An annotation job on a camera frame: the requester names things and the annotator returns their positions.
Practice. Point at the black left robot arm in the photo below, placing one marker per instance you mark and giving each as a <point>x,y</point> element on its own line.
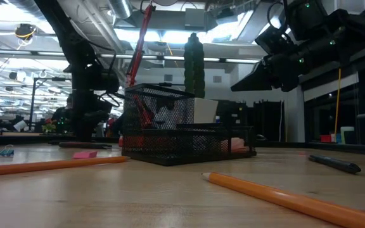
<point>84,79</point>

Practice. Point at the pink sticky note pad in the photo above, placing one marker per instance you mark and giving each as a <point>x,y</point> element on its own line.
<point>236,145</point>

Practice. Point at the white hexagonal planter pot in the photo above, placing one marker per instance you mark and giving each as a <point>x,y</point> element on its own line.
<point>206,111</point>

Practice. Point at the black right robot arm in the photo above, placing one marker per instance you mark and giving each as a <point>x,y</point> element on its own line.
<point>328,41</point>

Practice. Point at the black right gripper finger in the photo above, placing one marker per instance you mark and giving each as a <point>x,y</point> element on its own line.
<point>255,79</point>

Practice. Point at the blue binder clip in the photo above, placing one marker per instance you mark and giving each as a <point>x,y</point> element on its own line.
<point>5,152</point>

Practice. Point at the red desk lamp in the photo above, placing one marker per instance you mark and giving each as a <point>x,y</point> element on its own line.
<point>139,47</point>

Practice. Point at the silver ventilation duct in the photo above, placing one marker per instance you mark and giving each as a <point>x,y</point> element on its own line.
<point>120,8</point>

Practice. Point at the white and green container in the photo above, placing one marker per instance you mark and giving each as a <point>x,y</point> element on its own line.
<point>348,134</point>

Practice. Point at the black equipment rack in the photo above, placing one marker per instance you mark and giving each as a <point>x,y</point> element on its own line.
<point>265,120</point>

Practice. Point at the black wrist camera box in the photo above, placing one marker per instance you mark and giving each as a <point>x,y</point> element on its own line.
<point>274,39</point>

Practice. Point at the person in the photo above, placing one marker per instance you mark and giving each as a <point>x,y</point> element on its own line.
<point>63,114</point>

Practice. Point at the small red container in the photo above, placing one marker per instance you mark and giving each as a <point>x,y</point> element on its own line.
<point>325,138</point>

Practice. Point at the pink eraser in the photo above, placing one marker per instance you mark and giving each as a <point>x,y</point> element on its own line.
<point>85,154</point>

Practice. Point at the small blue container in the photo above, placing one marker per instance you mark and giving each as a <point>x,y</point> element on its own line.
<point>338,138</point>

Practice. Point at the black mesh desk organizer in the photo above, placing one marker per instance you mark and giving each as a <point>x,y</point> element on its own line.
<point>170,142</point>

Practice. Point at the yellow pencil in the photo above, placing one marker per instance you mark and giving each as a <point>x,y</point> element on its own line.
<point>296,199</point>
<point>43,165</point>

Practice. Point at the green cactus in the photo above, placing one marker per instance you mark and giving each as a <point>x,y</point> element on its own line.
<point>194,63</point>

